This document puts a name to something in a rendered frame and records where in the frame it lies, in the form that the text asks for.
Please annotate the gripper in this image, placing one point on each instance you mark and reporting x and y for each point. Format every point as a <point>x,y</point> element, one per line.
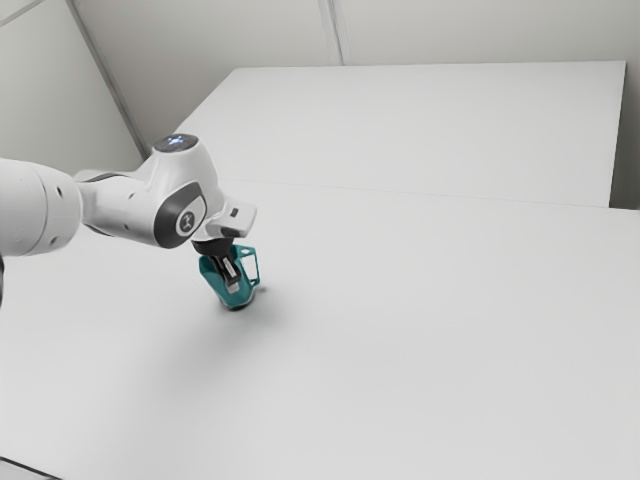
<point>214,247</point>

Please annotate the teal faceted mug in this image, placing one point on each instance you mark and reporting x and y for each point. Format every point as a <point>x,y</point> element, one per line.
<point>246,285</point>

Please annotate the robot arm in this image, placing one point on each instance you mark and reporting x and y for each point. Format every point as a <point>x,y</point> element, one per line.
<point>125,200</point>

